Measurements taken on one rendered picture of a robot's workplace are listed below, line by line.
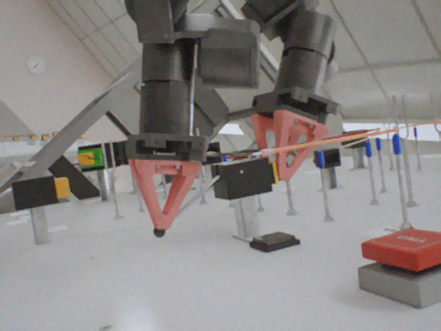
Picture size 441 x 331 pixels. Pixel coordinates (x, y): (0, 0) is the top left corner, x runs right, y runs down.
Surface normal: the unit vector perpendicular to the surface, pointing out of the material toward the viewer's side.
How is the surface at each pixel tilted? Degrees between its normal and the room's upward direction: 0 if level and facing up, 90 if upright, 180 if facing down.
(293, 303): 54
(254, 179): 93
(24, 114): 90
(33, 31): 90
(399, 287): 144
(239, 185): 93
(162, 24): 138
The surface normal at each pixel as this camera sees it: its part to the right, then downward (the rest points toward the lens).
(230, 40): -0.14, 0.58
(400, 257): -0.90, 0.15
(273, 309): -0.14, -0.99
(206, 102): 0.44, 0.01
